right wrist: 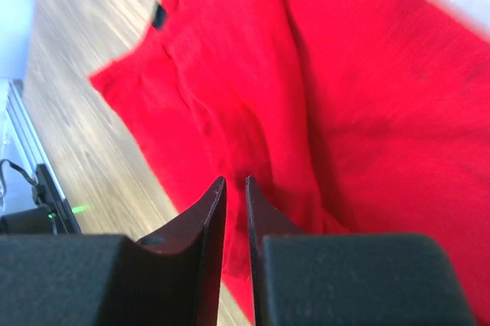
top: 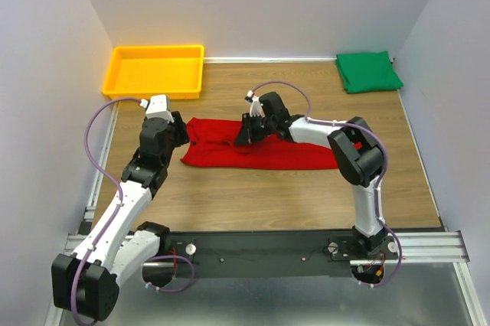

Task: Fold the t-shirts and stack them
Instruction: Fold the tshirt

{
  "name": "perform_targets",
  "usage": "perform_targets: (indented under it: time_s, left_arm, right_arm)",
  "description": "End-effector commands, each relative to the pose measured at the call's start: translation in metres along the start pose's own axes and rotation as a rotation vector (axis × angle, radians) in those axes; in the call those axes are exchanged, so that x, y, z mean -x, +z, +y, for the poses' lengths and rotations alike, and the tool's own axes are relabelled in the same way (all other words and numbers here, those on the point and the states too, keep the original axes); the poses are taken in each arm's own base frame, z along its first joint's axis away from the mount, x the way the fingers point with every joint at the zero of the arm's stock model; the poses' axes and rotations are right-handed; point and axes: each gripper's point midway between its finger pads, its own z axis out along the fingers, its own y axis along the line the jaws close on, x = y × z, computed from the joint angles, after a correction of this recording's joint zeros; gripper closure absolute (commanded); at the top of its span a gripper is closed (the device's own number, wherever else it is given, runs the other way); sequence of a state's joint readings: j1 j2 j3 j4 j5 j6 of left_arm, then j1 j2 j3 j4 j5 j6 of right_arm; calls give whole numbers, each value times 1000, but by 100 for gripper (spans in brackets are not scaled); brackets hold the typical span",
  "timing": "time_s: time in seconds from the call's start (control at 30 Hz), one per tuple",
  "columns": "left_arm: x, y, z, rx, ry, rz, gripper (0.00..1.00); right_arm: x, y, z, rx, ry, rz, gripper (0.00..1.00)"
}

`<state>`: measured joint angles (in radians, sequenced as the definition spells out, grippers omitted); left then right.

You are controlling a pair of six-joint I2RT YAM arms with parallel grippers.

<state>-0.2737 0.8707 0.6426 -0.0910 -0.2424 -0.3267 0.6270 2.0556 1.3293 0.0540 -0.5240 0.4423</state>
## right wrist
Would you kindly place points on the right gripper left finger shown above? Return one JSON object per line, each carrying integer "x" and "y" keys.
{"x": 169, "y": 277}

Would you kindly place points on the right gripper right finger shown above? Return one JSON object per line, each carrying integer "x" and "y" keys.
{"x": 358, "y": 279}

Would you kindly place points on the red t shirt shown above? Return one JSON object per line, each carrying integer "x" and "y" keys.
{"x": 354, "y": 116}

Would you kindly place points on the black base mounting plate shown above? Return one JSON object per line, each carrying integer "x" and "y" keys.
{"x": 47, "y": 194}

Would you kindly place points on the aluminium frame rail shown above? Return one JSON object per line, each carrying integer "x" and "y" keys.
{"x": 19, "y": 139}

